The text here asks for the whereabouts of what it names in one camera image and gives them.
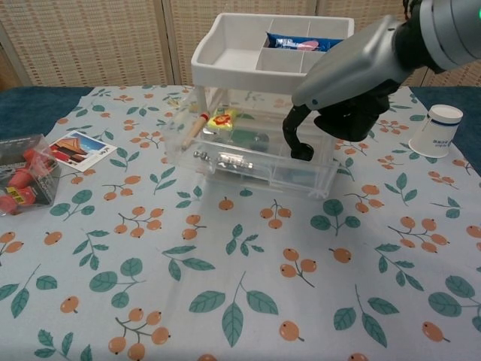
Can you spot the dark grey blurry object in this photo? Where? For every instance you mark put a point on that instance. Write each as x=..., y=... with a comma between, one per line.
x=264, y=143

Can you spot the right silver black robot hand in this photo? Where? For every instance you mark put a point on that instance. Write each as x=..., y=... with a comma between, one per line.
x=349, y=71

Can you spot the floral orange berry tablecloth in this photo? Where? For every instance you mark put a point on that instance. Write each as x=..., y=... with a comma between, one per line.
x=240, y=263

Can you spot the woven folding screen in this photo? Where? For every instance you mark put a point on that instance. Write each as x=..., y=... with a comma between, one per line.
x=94, y=41

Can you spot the wooden pencil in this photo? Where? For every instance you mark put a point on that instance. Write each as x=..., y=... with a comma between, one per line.
x=195, y=129

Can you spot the blue snack packet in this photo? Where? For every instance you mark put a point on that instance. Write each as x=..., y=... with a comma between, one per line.
x=293, y=41

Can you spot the yellow snack packet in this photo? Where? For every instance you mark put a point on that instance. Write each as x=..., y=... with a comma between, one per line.
x=221, y=121

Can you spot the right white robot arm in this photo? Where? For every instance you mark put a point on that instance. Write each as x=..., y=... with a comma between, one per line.
x=451, y=34

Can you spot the small yellow ribbon clip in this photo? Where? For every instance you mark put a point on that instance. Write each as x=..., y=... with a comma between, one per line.
x=173, y=101

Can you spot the white top clear drawer organizer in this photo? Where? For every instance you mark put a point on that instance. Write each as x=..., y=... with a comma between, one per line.
x=233, y=75

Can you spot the green round lid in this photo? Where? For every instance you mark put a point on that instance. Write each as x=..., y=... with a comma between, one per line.
x=245, y=136

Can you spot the clear box of red toys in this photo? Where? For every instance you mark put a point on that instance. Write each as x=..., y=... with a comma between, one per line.
x=26, y=173

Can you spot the small white bottle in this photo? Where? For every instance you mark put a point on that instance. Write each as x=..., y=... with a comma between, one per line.
x=436, y=131

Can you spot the temple picture postcard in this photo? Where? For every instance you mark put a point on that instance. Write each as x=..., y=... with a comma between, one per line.
x=80, y=150

